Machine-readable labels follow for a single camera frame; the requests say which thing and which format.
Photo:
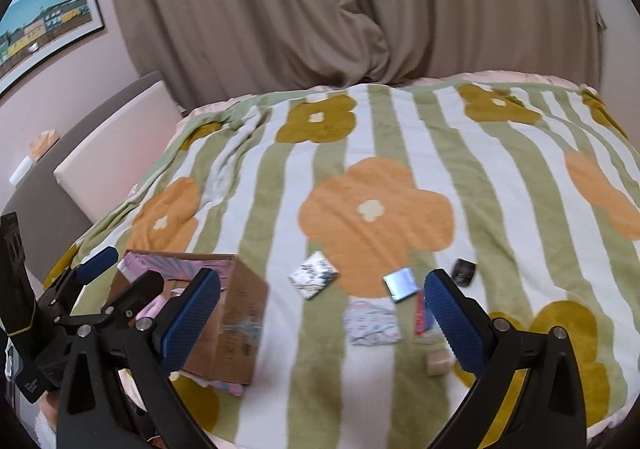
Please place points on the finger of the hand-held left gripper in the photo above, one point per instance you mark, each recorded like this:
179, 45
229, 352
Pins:
97, 261
142, 288

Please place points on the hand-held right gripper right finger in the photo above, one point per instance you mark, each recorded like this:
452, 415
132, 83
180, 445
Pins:
455, 324

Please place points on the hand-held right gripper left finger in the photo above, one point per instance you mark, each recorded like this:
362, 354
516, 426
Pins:
192, 321

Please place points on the red stick packet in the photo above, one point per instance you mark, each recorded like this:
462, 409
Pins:
420, 316

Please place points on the beige block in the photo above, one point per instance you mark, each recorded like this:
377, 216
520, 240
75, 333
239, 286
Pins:
440, 362

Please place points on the brown cardboard box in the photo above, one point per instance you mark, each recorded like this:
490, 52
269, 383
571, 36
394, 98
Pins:
240, 314

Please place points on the small black packet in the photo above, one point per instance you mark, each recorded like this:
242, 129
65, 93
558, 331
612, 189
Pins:
464, 272

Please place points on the shiny blue packet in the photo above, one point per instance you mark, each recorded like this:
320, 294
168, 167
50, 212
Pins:
400, 284

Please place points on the white patterned pouch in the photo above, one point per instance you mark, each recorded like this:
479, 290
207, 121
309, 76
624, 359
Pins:
372, 325

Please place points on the black and white patterned packet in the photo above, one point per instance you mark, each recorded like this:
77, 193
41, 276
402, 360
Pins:
314, 275

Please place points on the pink patterned packet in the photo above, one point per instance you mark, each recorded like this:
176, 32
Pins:
165, 265

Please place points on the taupe upholstered panel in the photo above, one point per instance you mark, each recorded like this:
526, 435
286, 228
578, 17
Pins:
45, 209

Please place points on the cream upholstered panel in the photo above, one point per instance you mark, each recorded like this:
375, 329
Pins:
115, 154

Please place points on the white cylinder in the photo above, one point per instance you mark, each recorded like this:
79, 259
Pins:
22, 170

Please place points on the orange tissue pack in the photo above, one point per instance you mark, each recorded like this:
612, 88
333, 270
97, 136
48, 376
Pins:
42, 141

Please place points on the striped flower blanket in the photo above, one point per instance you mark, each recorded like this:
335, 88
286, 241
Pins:
380, 209

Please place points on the framed landscape picture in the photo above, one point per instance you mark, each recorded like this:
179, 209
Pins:
47, 21

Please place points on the taupe curtain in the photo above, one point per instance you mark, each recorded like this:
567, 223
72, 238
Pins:
350, 4

